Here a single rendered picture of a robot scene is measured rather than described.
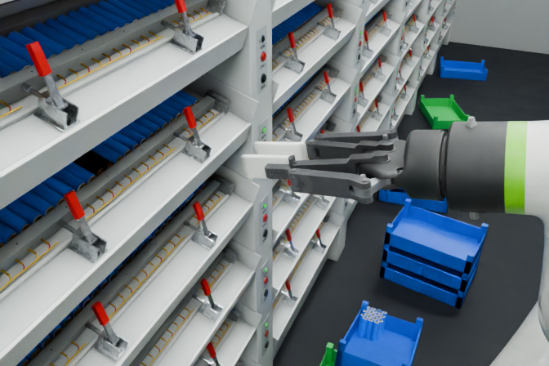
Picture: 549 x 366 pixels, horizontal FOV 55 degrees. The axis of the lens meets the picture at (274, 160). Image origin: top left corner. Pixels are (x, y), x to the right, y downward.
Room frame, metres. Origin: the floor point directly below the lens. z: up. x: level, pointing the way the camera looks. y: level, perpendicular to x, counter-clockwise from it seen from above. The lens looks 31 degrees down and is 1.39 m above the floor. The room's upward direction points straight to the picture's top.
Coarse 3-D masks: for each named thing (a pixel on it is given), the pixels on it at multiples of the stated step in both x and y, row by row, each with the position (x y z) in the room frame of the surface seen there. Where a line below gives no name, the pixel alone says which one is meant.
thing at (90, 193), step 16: (208, 96) 0.91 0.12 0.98; (192, 112) 0.85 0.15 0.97; (176, 128) 0.79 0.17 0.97; (144, 144) 0.73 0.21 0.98; (160, 144) 0.75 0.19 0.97; (128, 160) 0.68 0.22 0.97; (144, 160) 0.71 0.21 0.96; (96, 176) 0.63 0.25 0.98; (112, 176) 0.64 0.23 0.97; (128, 176) 0.66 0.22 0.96; (80, 192) 0.59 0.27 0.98; (96, 192) 0.61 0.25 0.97; (112, 192) 0.62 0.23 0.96; (64, 208) 0.56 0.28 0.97; (48, 224) 0.53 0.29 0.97; (16, 240) 0.49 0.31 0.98; (32, 240) 0.50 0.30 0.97; (0, 256) 0.47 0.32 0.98; (16, 256) 0.48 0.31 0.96; (0, 272) 0.46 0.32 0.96; (0, 288) 0.44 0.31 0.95
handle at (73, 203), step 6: (72, 192) 0.53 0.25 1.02; (66, 198) 0.52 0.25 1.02; (72, 198) 0.53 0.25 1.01; (72, 204) 0.52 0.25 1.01; (78, 204) 0.53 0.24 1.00; (72, 210) 0.52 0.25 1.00; (78, 210) 0.52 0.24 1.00; (78, 216) 0.52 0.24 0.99; (78, 222) 0.52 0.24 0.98; (84, 222) 0.52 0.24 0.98; (84, 228) 0.52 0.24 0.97; (84, 234) 0.52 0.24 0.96; (90, 234) 0.52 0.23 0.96; (84, 240) 0.52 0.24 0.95; (90, 240) 0.52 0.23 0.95
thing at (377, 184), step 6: (372, 180) 0.46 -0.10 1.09; (378, 180) 0.46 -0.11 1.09; (384, 180) 0.46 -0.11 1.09; (390, 180) 0.46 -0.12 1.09; (372, 186) 0.44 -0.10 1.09; (378, 186) 0.45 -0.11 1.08; (354, 192) 0.45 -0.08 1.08; (360, 192) 0.44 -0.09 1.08; (366, 192) 0.44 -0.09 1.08; (372, 192) 0.44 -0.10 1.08
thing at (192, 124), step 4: (184, 108) 0.77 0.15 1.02; (188, 108) 0.77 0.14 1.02; (184, 112) 0.77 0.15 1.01; (188, 112) 0.77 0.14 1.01; (188, 116) 0.76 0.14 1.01; (192, 116) 0.77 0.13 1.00; (188, 120) 0.76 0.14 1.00; (192, 120) 0.77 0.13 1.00; (188, 124) 0.77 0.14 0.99; (192, 124) 0.76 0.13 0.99; (196, 124) 0.77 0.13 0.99; (192, 128) 0.76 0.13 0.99; (196, 128) 0.77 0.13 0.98; (196, 132) 0.77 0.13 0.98; (196, 136) 0.76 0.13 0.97; (196, 140) 0.76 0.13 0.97; (196, 144) 0.77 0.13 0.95; (200, 144) 0.76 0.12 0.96
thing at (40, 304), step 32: (224, 96) 0.92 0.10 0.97; (224, 128) 0.86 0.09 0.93; (160, 160) 0.73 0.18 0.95; (192, 160) 0.75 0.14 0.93; (224, 160) 0.82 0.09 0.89; (160, 192) 0.66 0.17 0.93; (192, 192) 0.73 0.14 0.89; (96, 224) 0.57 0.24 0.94; (128, 224) 0.58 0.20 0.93; (160, 224) 0.64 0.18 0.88; (32, 256) 0.50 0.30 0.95; (64, 256) 0.51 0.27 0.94; (32, 288) 0.45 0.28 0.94; (64, 288) 0.46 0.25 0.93; (0, 320) 0.40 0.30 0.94; (32, 320) 0.41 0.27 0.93; (0, 352) 0.37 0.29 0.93
